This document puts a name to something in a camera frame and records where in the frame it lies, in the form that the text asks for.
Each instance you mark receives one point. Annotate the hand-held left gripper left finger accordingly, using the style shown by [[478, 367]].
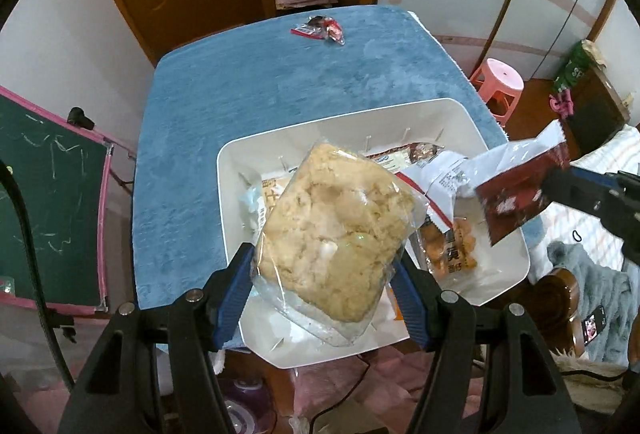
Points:
[[232, 299]]

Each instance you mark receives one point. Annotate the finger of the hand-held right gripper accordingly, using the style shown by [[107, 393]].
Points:
[[595, 178], [565, 191]]

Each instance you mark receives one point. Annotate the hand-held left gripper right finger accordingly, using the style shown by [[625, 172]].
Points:
[[412, 304]]

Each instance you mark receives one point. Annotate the dark red snack packet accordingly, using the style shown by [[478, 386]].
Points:
[[515, 199]]

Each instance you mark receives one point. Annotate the orange snack packet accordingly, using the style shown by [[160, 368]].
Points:
[[442, 246]]

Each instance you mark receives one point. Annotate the clear bread packet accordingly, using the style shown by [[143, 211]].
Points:
[[335, 234]]

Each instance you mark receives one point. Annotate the beige snack packet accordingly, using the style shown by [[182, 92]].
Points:
[[272, 199]]

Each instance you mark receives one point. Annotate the white crinkled snack packet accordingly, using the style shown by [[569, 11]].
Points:
[[442, 179]]

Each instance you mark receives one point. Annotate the white and red snack packet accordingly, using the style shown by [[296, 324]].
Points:
[[390, 161]]

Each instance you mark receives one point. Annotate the clear brown snack packet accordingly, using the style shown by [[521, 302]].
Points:
[[425, 152]]

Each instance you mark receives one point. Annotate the white plastic basket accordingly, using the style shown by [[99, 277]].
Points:
[[350, 124]]

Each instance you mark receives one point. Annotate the plaid bedding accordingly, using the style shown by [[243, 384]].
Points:
[[595, 249]]

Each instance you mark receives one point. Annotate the dark wooden cabinet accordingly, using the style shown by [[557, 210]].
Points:
[[600, 109]]

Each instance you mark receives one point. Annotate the grey fluffy blanket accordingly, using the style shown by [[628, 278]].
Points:
[[600, 284]]

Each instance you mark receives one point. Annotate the purple round appliance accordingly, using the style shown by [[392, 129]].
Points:
[[245, 399]]

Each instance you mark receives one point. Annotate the pink cloth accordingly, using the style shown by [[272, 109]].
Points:
[[350, 389]]

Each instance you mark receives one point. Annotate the glossy brown wooden chair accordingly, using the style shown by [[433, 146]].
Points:
[[555, 299]]

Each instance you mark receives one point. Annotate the black smartphone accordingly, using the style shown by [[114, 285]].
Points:
[[595, 321]]

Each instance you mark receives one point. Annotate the pink plastic stool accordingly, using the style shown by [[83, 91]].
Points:
[[500, 74]]

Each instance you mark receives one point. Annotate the beige furry cushion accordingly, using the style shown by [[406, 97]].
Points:
[[590, 384]]

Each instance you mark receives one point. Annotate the blue fluffy tablecloth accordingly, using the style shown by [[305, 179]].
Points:
[[225, 89]]

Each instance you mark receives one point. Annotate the black easel knob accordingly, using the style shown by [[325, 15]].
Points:
[[80, 117]]

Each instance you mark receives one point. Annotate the small red candy packet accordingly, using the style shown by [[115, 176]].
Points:
[[312, 30]]

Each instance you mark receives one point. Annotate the green chalkboard with pink frame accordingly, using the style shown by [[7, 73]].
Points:
[[50, 189]]

